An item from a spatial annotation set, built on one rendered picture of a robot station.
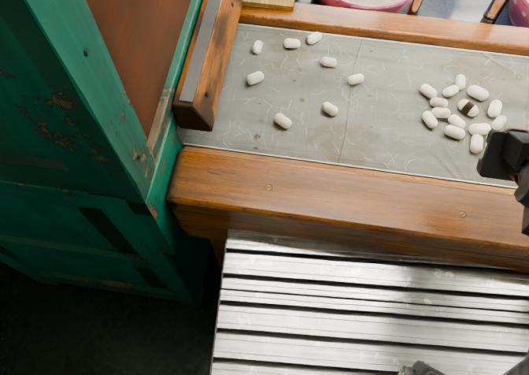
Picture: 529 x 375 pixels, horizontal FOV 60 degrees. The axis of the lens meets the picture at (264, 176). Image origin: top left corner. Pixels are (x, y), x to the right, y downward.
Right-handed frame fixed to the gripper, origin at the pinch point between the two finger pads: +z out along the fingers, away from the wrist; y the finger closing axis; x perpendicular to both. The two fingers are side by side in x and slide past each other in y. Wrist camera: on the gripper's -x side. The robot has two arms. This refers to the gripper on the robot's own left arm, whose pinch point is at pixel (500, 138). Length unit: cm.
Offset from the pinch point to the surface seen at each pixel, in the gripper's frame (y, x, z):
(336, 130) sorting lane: 23.5, 5.5, 11.4
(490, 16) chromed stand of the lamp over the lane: -4.2, -16.0, 31.0
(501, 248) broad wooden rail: -3.6, 16.3, -4.2
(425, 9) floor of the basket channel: 5.4, -15.7, 46.2
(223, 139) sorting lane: 43.5, 8.8, 7.5
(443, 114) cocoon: 4.8, 0.8, 14.4
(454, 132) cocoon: 3.0, 3.1, 11.4
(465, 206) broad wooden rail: 1.9, 11.9, -0.1
